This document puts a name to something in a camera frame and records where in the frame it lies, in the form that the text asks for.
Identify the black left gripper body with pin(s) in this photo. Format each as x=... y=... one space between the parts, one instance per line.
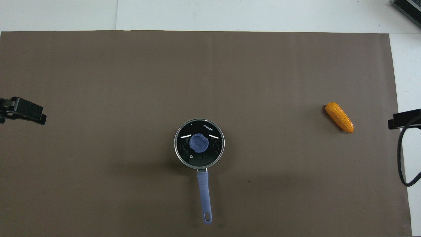
x=4 y=108

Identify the yellow toy corn cob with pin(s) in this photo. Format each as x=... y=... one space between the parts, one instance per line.
x=339 y=117

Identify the glass lid with blue knob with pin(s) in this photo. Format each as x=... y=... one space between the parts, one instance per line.
x=198 y=144

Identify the brown table mat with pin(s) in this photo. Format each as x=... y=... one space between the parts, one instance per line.
x=131 y=82

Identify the black ribbed metal box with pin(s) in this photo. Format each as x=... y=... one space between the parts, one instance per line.
x=409 y=8

